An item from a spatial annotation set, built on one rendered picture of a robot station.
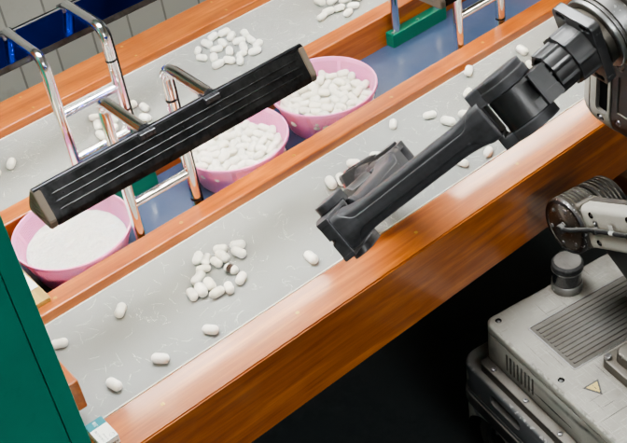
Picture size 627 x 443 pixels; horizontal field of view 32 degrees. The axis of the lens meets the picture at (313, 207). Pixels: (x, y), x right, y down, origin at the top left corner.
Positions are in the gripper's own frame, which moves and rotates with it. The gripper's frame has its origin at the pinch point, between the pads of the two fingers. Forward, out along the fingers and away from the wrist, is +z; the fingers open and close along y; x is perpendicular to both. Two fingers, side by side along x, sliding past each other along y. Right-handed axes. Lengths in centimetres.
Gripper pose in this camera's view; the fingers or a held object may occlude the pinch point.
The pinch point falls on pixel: (345, 184)
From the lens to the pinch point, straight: 241.2
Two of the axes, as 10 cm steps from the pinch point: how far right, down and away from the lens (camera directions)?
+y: -7.5, 4.8, -4.5
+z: -4.4, 1.3, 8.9
